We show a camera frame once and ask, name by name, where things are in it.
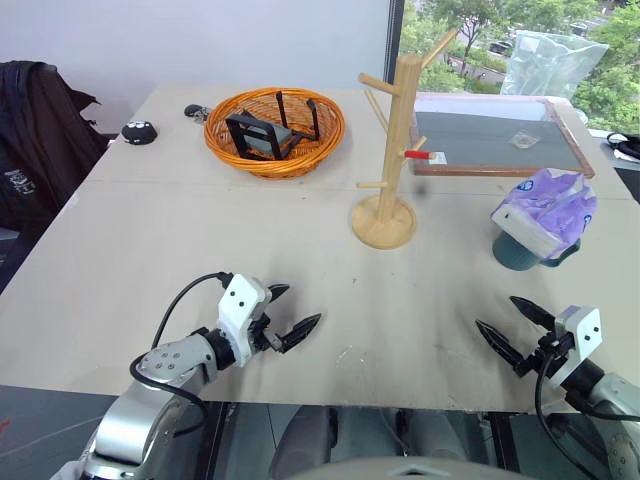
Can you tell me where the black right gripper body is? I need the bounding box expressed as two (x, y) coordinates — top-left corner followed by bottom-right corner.
(513, 329), (577, 379)

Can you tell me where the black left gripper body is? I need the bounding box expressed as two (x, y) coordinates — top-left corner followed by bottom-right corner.
(248, 298), (284, 354)

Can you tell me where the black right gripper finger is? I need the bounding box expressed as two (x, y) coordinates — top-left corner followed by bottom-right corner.
(474, 319), (527, 371)
(508, 295), (557, 332)

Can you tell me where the teal mug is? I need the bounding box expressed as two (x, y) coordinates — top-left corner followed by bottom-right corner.
(491, 227), (583, 272)

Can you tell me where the wooden mug tree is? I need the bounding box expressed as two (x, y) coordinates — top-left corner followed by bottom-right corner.
(350, 27), (459, 250)

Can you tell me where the purple tissue pack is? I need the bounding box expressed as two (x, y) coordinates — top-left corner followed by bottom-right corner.
(489, 167), (599, 261)

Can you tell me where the orange wicker basket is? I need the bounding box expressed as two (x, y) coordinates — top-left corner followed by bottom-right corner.
(203, 87), (347, 181)

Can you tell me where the black folding stand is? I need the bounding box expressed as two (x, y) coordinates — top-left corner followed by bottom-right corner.
(224, 89), (322, 163)

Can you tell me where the small clear plastic wrapper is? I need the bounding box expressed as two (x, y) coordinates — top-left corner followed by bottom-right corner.
(509, 130), (539, 151)

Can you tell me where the wood-framed dark board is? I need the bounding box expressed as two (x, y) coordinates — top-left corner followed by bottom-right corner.
(408, 97), (597, 179)

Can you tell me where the black round googly-eyed object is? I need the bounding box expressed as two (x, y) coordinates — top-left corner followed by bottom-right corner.
(121, 119), (158, 148)

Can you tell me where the clear plastic bag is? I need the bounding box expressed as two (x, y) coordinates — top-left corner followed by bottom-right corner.
(499, 29), (611, 99)

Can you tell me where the black jacket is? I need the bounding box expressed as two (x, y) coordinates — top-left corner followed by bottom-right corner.
(0, 59), (109, 232)

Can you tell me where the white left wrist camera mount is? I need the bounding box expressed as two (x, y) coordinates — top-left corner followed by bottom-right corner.
(217, 273), (274, 369)

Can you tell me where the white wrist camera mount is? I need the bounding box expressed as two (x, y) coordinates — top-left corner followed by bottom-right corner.
(217, 273), (274, 369)
(552, 305), (603, 392)

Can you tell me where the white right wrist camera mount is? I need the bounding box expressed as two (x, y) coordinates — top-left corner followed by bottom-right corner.
(552, 305), (603, 392)

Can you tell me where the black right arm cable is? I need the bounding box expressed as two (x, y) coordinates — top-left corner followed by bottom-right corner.
(533, 349), (640, 480)

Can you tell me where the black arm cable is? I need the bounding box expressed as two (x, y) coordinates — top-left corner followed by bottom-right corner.
(533, 349), (640, 480)
(128, 271), (236, 436)

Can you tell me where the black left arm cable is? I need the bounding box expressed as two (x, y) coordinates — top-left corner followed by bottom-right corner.
(128, 271), (236, 436)

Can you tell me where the black bag with cable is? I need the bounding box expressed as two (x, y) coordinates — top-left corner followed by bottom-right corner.
(605, 130), (640, 163)

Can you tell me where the dark window frame post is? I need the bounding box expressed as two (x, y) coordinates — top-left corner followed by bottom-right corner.
(384, 0), (407, 84)

